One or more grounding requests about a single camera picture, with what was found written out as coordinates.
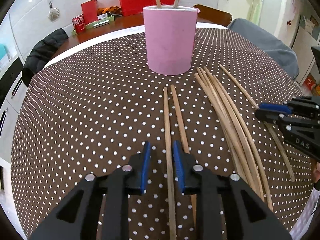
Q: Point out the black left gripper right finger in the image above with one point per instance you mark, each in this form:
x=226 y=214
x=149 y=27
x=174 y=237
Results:
x=224 y=203

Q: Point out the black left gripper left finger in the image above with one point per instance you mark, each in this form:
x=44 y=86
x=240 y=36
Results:
x=98 y=204

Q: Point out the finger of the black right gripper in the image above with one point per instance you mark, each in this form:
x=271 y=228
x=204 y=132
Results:
x=276 y=108
x=270 y=117

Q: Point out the right hand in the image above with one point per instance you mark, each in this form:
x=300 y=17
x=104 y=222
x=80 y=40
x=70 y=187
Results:
x=315 y=172

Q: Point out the grey cloth on chair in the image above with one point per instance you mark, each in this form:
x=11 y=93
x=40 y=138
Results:
x=275 y=48

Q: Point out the brown wooden chair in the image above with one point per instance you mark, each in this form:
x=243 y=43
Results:
x=211 y=15

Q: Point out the pink cylindrical utensil holder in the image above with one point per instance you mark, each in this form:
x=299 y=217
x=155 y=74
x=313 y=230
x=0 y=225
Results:
x=169 y=38

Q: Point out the white black sideboard cabinet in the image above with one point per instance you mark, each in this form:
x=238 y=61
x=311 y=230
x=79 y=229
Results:
x=13 y=91

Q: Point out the black jacket on chair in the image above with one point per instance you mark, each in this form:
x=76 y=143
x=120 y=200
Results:
x=41 y=54

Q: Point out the red soda can pack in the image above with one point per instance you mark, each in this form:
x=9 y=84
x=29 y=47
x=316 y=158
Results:
x=78 y=24

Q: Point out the small red box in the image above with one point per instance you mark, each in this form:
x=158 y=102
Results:
x=89 y=11

